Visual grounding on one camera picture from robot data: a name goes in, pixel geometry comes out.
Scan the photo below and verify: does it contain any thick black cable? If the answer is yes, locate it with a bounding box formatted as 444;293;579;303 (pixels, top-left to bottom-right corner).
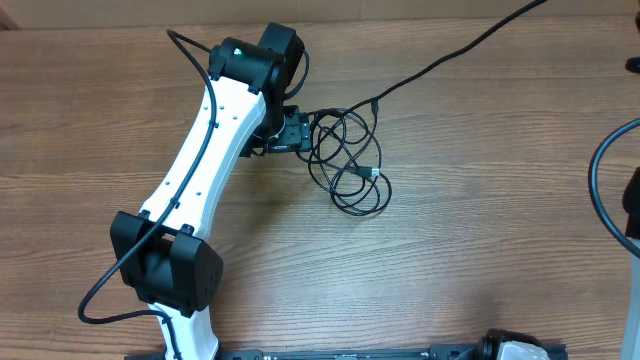
344;0;549;114

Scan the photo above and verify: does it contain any thin black USB cable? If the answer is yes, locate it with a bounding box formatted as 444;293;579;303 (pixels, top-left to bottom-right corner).
295;97;393;218

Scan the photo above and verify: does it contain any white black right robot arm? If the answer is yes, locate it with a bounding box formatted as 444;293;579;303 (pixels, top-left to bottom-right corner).
619;167;639;360

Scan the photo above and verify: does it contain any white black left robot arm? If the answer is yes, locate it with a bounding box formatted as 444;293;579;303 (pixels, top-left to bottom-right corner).
110;23;311;359

